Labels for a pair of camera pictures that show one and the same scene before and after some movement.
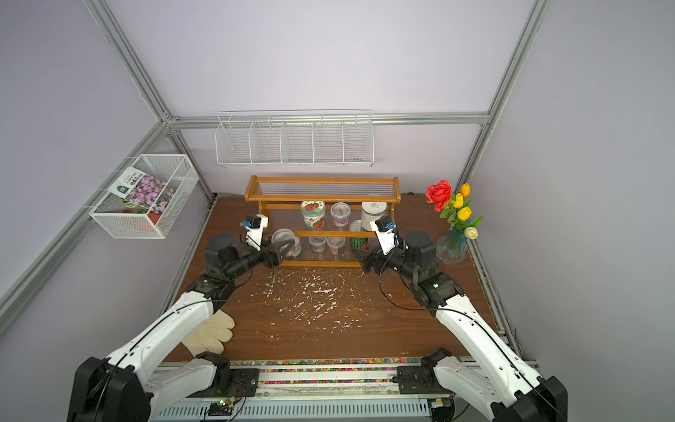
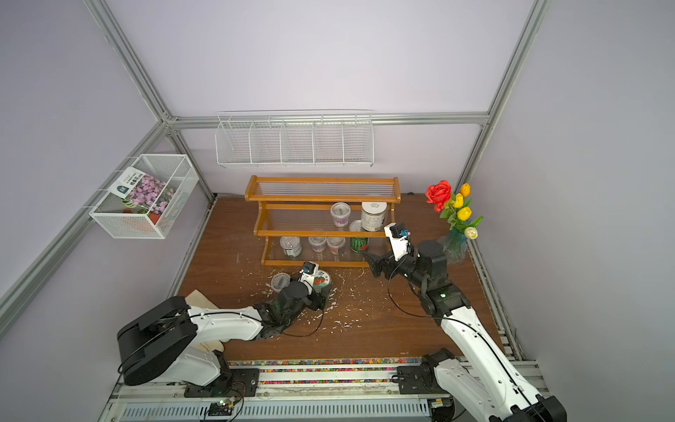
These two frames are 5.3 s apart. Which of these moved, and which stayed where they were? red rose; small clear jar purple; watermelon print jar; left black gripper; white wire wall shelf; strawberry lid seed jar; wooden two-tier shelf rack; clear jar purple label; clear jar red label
Moved: strawberry lid seed jar; left black gripper; clear jar red label
Stayed: red rose; white wire wall shelf; small clear jar purple; wooden two-tier shelf rack; watermelon print jar; clear jar purple label
